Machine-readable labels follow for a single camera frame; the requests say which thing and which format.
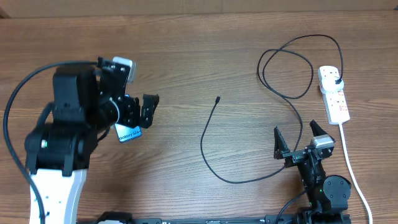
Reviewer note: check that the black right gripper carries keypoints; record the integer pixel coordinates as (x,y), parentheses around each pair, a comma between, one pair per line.
(281,151)

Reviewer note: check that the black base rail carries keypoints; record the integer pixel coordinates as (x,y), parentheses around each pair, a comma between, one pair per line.
(120,217)

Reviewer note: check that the white power strip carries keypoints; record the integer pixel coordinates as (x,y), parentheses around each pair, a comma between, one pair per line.
(335,103)

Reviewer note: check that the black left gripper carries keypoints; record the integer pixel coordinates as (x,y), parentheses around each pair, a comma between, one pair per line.
(131,118)

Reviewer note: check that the blue Galaxy smartphone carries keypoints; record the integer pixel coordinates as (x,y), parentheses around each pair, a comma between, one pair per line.
(127,126)

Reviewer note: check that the white charger plug adapter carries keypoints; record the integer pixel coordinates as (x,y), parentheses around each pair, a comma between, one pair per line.
(330,85)

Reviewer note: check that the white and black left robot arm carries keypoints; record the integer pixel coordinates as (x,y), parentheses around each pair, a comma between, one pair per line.
(89,99)

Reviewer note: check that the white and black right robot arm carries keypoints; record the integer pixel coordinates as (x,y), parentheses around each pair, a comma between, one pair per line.
(327,194)

